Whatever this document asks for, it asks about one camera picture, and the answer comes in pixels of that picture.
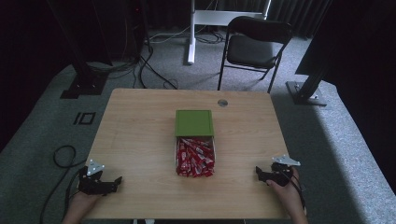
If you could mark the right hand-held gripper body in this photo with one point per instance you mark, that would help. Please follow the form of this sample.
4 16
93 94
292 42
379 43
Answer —
280 175

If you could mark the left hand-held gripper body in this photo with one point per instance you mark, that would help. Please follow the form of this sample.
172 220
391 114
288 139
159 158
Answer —
91 184

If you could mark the person's right hand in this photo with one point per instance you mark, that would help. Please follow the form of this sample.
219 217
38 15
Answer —
289 196

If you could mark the person's left hand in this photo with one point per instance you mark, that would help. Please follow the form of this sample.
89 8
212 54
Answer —
80 203

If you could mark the white box drawer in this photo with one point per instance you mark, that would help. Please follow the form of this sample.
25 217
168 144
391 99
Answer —
176 155

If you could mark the pile of red packets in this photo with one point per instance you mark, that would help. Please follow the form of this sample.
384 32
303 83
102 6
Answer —
195 158

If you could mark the round grey table grommet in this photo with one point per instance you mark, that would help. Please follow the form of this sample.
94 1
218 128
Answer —
222 103

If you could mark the green box sleeve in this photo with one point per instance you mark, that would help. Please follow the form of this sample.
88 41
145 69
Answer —
194 123

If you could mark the black metal stand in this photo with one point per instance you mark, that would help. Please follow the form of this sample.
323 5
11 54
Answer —
85 84
306 93

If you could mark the black folding chair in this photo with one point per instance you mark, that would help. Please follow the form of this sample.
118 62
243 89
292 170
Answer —
253 49

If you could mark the dark curtain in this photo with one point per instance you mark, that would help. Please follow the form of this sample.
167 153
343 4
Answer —
299 15

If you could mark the white desk frame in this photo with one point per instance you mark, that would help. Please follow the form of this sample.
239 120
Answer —
191 37

